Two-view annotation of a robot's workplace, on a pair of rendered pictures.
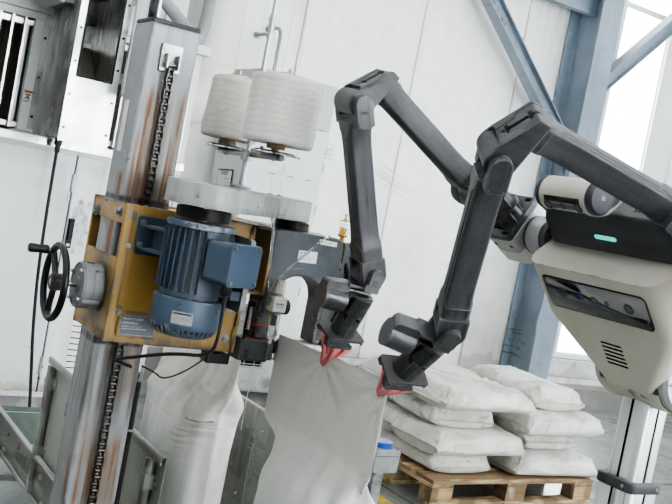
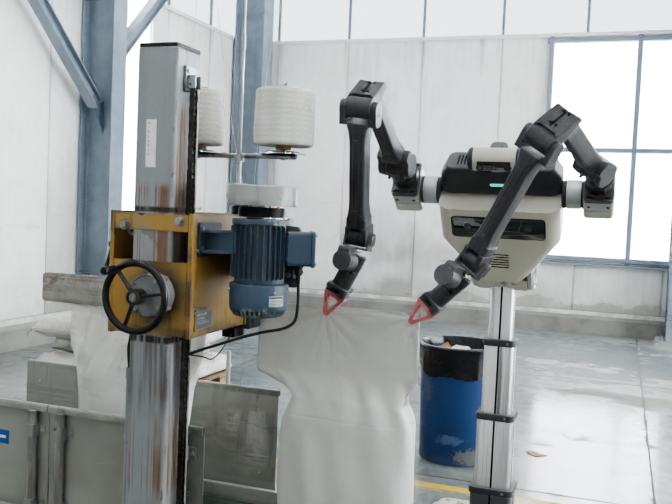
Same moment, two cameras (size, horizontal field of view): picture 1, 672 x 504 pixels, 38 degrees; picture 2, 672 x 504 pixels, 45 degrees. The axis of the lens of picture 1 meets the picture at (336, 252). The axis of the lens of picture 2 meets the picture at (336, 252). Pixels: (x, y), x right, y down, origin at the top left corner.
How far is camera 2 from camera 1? 1.49 m
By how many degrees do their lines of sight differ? 39
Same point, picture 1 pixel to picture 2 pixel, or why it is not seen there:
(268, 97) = (292, 108)
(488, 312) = (60, 261)
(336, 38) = not seen: outside the picture
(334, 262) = not seen: hidden behind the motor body
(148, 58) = (178, 80)
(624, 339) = (514, 249)
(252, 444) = not seen: hidden behind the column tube
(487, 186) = (548, 162)
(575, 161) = (577, 139)
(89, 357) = (163, 358)
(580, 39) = (95, 16)
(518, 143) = (566, 132)
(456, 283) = (497, 231)
